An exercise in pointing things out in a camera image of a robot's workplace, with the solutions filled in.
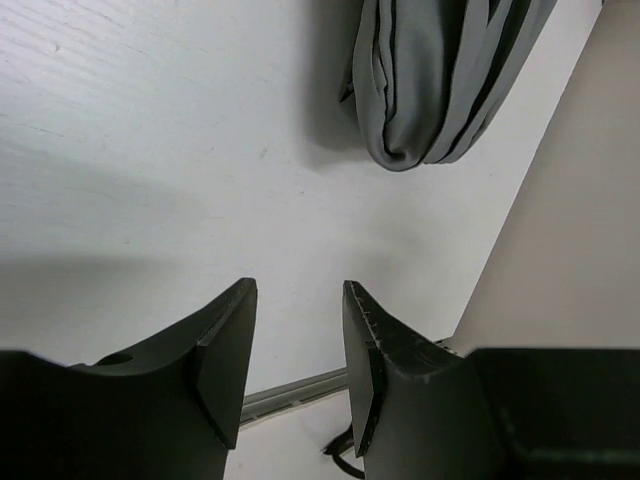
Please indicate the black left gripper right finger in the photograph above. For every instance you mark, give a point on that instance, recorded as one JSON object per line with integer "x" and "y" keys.
{"x": 420, "y": 411}

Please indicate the aluminium table edge rail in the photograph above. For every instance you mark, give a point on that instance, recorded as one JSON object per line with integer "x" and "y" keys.
{"x": 271, "y": 401}

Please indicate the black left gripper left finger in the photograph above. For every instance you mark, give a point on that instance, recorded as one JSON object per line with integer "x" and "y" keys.
{"x": 167, "y": 407}

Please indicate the grey pleated skirt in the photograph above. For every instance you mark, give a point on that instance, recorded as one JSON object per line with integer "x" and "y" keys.
{"x": 428, "y": 77}

